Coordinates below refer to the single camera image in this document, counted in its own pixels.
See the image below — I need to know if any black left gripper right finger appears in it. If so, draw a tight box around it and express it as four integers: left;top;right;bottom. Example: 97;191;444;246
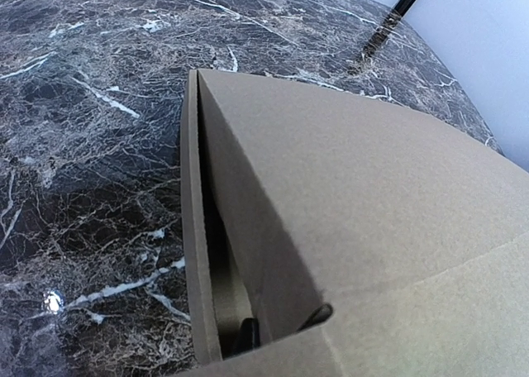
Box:
301;303;333;331

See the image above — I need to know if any brown cardboard box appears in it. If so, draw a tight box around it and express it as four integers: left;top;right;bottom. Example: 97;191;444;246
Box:
179;69;528;376

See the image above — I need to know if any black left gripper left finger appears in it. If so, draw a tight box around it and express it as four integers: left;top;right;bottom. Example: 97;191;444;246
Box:
231;317;260;357

